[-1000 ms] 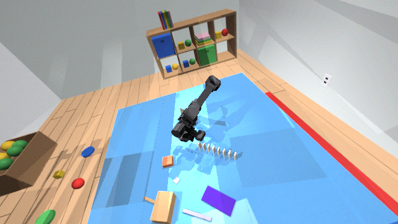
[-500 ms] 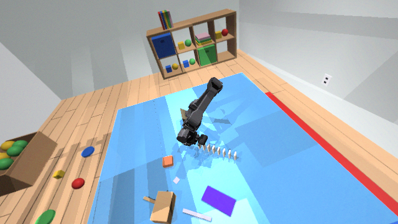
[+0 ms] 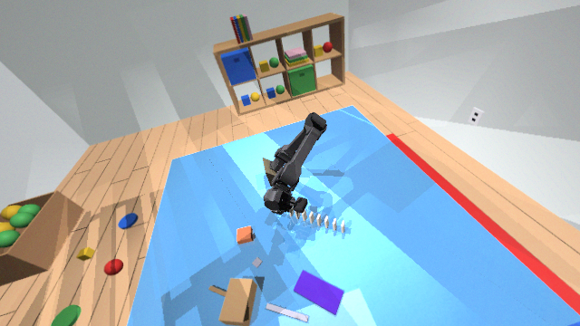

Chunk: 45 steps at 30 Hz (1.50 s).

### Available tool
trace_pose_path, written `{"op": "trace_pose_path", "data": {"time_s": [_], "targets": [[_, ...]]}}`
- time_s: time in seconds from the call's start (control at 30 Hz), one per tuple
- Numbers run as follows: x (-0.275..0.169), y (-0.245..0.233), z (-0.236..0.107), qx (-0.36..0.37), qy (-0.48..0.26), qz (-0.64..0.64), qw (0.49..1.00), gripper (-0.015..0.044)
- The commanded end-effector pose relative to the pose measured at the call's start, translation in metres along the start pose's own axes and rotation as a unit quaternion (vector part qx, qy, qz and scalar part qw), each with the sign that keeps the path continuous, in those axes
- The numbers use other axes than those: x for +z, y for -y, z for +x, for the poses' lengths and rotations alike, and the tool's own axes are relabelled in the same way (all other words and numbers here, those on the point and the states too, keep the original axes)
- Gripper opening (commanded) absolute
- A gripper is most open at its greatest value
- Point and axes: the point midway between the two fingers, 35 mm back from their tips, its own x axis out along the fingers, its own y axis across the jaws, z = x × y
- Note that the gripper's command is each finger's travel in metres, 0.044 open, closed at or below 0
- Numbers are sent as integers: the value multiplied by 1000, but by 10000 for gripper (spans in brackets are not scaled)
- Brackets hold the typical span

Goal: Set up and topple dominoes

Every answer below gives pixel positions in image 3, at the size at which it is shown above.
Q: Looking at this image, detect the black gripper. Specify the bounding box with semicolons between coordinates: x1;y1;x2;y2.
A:
263;188;308;214

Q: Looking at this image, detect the purple flat block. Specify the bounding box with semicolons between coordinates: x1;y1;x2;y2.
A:
294;270;343;315

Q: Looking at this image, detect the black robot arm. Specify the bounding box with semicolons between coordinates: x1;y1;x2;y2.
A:
264;112;327;215

